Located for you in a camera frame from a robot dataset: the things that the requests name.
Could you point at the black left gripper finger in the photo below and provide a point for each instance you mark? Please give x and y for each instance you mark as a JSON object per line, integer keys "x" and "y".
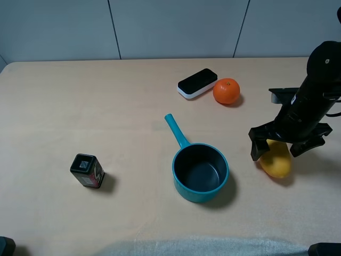
{"x": 299, "y": 148}

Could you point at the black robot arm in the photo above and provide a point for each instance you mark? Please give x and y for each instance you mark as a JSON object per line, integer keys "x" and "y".
{"x": 324, "y": 65}

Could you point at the black object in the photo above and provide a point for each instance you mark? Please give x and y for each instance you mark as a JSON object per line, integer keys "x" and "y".
{"x": 7, "y": 246}
{"x": 325, "y": 249}

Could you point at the black rectangular tin box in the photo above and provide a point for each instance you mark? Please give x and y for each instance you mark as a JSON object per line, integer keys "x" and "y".
{"x": 87, "y": 170}

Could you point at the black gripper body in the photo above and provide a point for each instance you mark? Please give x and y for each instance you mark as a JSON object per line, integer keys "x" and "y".
{"x": 299, "y": 120}

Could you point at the grey cloth at table edge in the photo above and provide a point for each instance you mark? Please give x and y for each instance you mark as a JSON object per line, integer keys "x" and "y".
{"x": 205, "y": 246}

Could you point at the black object bottom right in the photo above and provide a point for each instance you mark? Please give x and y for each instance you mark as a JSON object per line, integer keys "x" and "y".
{"x": 325, "y": 249}

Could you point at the teal saucepan with handle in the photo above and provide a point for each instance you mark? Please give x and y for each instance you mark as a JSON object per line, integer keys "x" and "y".
{"x": 199, "y": 170}

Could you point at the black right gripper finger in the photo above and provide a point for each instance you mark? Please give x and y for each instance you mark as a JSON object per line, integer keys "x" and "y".
{"x": 258, "y": 148}

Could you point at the black object bottom left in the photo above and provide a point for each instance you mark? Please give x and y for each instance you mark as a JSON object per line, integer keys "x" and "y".
{"x": 7, "y": 246}

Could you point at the yellow mango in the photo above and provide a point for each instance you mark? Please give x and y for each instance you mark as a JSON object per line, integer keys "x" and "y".
{"x": 277, "y": 161}

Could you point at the black and white eraser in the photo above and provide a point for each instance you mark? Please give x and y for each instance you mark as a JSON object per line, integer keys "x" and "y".
{"x": 197, "y": 84}

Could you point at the orange tangerine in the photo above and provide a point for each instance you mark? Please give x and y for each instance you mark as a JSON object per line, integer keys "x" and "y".
{"x": 226, "y": 91}

